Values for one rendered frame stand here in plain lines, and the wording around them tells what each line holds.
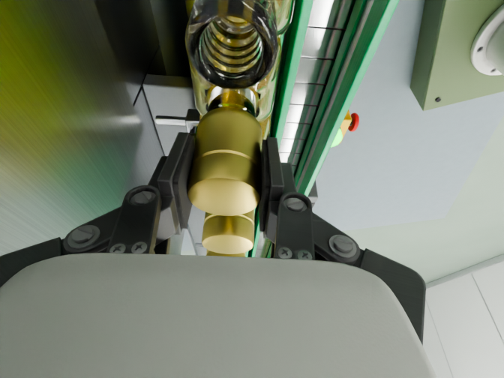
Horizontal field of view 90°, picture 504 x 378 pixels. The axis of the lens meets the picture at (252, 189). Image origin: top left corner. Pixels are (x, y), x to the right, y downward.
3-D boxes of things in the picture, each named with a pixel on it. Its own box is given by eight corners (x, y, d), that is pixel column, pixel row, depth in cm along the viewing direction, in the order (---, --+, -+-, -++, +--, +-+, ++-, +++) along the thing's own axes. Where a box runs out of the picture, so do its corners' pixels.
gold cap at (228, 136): (193, 103, 12) (178, 174, 10) (265, 108, 13) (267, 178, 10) (201, 152, 15) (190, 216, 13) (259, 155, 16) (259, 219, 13)
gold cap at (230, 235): (205, 174, 17) (196, 233, 15) (256, 176, 17) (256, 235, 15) (209, 201, 20) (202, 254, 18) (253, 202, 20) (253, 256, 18)
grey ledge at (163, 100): (155, 52, 43) (137, 91, 37) (206, 55, 44) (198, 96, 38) (204, 250, 122) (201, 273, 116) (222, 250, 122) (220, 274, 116)
